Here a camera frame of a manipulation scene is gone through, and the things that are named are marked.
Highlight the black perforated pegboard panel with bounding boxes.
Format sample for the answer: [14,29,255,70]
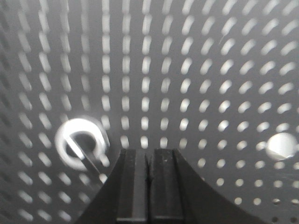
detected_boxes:
[0,0,299,224]

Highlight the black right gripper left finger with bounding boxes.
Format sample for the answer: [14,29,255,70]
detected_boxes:
[76,149,148,224]

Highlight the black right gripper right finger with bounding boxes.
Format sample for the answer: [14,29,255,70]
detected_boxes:
[149,149,263,224]

